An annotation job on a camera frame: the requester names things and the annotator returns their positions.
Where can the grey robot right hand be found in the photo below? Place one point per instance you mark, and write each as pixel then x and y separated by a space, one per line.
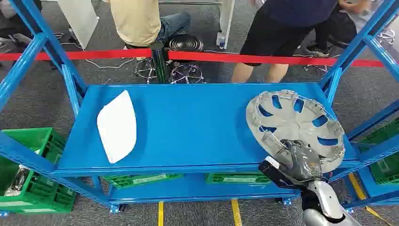
pixel 304 163

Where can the silver plastic hubcap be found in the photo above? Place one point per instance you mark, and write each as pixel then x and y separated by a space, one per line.
pixel 293 120

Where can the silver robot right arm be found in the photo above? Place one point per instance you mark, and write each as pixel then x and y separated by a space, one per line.
pixel 325 199

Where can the yellow floor tape strip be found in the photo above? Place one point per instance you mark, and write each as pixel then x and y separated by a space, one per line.
pixel 357 188
pixel 237 213
pixel 161 213

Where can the green plastic crate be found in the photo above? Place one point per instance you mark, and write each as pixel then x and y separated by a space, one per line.
pixel 385 170
pixel 40 190
pixel 237 178
pixel 140 180

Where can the blue metal shelf rack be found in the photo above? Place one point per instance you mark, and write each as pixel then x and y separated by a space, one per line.
pixel 193 124

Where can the person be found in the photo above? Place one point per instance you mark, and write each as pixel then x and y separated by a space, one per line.
pixel 280 31
pixel 339 29
pixel 12 21
pixel 137 21

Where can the red barrier belt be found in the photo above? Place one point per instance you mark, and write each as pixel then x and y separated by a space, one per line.
pixel 218 57

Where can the chrome stool base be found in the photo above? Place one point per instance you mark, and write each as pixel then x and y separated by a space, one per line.
pixel 187 74
pixel 386 34
pixel 146 70

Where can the clear water bottle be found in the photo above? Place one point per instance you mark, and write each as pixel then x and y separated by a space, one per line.
pixel 220 40

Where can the white table leg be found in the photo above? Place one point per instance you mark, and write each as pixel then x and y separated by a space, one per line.
pixel 226 21

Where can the black round ribbed base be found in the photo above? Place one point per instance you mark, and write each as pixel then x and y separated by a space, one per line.
pixel 186 43

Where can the white plastic panel part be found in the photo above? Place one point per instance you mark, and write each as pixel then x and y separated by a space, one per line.
pixel 117 128

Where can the white table panel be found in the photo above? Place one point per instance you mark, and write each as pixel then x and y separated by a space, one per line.
pixel 79 18

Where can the shiny metal part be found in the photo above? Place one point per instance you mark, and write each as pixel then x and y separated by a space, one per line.
pixel 18 182

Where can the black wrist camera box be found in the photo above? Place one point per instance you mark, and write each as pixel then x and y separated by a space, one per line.
pixel 276 174

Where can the black stanchion post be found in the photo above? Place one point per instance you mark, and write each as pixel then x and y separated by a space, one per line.
pixel 159 62

